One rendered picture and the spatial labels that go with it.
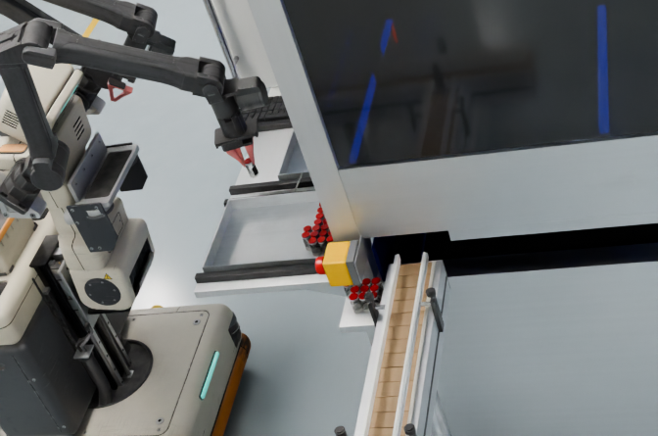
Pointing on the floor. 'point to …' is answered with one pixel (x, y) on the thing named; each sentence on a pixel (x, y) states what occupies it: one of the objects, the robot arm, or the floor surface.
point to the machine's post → (298, 93)
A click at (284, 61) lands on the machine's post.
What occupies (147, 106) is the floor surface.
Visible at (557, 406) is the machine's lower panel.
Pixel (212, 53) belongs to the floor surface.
